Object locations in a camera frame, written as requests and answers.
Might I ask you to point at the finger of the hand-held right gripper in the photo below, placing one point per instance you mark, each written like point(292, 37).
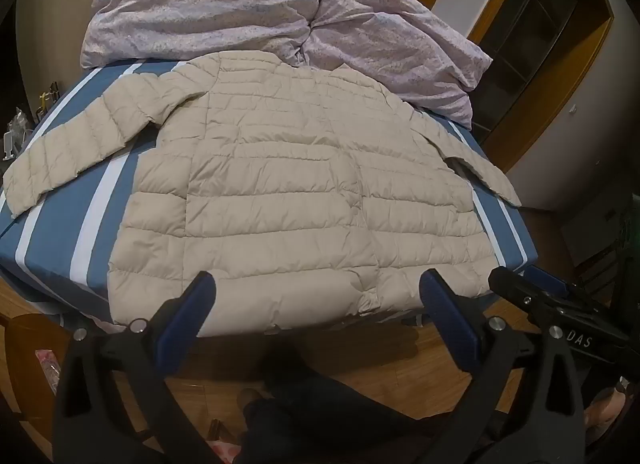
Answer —
point(550, 281)
point(520, 296)

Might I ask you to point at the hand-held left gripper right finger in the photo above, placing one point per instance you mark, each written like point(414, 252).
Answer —
point(450, 314)

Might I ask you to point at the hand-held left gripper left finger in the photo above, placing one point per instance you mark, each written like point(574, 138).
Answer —
point(185, 316)

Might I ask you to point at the beige quilted down jacket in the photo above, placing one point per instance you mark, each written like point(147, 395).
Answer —
point(280, 194)

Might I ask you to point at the person's right hand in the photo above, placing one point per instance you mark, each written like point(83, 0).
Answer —
point(610, 409)

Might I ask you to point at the pink patterned bag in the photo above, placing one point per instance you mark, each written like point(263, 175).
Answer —
point(50, 374)

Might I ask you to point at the bed with blue striped sheet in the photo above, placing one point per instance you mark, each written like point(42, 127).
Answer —
point(60, 234)

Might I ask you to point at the person's dark trouser leg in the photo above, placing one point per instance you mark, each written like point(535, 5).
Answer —
point(320, 409)

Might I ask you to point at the wooden chair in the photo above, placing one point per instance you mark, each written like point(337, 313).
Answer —
point(25, 369)

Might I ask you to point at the wooden framed glass door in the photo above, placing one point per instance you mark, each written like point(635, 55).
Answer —
point(540, 44)

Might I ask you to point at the lilac floral duvet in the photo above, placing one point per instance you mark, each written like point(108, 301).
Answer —
point(200, 4)

